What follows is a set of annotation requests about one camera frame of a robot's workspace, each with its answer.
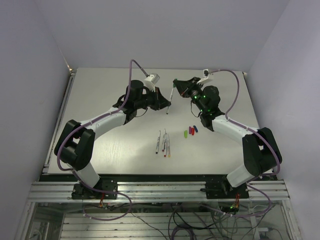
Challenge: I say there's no purple ended white pen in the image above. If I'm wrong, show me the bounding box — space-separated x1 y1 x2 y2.
162 129 167 152

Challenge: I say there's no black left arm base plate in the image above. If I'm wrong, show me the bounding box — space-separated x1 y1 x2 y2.
71 180 118 200

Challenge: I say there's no aluminium extrusion frame rail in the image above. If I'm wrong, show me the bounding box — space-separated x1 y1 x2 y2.
27 180 290 203

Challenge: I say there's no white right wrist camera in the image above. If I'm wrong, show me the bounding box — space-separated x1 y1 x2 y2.
197 68 214 86

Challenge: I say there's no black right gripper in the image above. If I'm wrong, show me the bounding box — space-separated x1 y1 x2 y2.
173 77 206 114

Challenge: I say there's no green ended white pen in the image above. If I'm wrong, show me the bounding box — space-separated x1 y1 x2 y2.
166 83 176 115

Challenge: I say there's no blue ended white pen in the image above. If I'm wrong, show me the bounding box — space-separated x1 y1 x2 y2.
155 130 161 154

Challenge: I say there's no red ended white pen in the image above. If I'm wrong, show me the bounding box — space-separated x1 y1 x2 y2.
163 138 167 157

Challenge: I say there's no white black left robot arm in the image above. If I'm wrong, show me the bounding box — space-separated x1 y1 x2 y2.
54 80 171 199

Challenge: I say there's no orange ended white pen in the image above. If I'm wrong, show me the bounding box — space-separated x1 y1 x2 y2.
166 133 171 157

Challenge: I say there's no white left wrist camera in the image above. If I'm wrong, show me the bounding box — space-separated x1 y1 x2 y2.
143 73 160 92

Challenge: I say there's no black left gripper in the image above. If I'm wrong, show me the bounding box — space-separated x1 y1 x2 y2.
135 86 171 111

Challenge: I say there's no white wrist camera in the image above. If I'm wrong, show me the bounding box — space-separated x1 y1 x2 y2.
143 73 160 92
197 68 214 86

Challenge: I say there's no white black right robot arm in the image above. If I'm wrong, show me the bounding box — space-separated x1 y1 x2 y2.
173 77 282 198

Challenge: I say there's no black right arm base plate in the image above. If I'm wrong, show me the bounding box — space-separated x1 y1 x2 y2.
200 181 249 199

